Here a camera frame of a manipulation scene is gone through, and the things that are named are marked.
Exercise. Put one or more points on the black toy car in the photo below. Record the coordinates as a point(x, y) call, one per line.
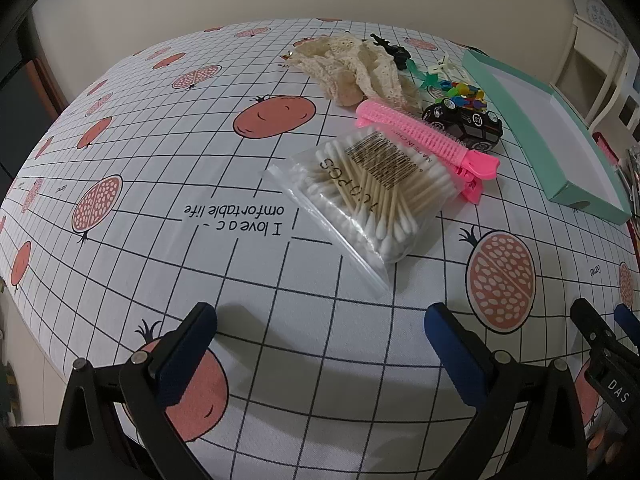
point(470, 127)

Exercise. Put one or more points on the pomegranate print grid tablecloth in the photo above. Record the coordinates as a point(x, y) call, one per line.
point(200, 270)

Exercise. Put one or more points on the bag of cotton swabs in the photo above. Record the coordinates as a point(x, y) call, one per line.
point(370, 195)

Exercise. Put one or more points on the green translucent plastic figure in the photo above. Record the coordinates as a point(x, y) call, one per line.
point(425, 80)

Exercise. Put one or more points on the red pink knitted cushion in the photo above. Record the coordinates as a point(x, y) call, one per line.
point(606, 150)

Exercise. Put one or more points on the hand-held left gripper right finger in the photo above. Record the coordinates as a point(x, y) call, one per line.
point(452, 350)

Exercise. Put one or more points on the beige lace cloth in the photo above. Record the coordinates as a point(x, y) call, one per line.
point(345, 65)

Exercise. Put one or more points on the multicoloured block toy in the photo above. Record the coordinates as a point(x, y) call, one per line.
point(462, 92)

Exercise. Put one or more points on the brown wooden door frame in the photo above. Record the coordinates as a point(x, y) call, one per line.
point(50, 60)

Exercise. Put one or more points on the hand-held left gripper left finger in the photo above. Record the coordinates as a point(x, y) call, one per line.
point(187, 350)

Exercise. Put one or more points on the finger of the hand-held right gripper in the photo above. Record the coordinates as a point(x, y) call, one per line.
point(627, 322)
point(600, 355)

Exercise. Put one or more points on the black and yellow toy figure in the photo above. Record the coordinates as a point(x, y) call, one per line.
point(397, 54)

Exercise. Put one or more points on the pink hair roller clip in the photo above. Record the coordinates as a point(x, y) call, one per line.
point(415, 132)

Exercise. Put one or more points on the cream plastic frame piece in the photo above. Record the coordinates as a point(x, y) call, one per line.
point(442, 67)

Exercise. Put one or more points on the white paper wall sign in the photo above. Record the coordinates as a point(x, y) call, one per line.
point(597, 7)

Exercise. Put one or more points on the teal-rimmed white tray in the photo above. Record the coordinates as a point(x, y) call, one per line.
point(550, 125)

